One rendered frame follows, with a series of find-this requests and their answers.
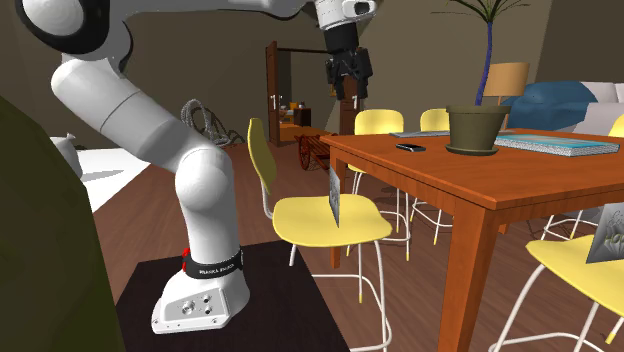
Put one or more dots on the yellow chair with white legs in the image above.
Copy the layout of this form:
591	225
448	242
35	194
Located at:
434	119
618	128
575	273
312	219
378	122

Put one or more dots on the orange-brown wooden table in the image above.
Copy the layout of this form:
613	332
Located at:
487	170

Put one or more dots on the blue cushion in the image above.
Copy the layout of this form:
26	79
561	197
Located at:
551	105

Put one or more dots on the potted plant in olive pot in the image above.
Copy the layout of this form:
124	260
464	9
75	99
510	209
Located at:
475	126

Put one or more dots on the white sofa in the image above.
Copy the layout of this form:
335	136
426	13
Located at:
607	109

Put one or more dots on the orange lamp shade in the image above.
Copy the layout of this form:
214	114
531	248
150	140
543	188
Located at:
509	79

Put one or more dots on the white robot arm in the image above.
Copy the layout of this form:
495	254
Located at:
146	122

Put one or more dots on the flat grey tablet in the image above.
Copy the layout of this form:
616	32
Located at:
419	133

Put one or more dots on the dark robot stand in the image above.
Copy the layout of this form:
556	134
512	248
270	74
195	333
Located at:
273	302

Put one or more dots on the grey-green picture card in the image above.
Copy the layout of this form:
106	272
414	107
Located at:
609	239

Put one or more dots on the wooden cart with wheel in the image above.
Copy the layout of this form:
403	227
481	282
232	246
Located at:
312	148

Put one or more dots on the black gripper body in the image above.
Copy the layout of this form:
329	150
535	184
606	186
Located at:
342	41

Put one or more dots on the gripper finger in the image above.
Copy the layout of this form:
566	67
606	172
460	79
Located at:
364	88
333	84

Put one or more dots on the teal and grey book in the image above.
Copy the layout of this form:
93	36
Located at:
556	144

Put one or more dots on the small grey picture card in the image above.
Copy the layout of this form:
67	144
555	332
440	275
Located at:
334	195

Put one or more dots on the dark olive bulky furniture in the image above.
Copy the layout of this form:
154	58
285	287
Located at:
44	244

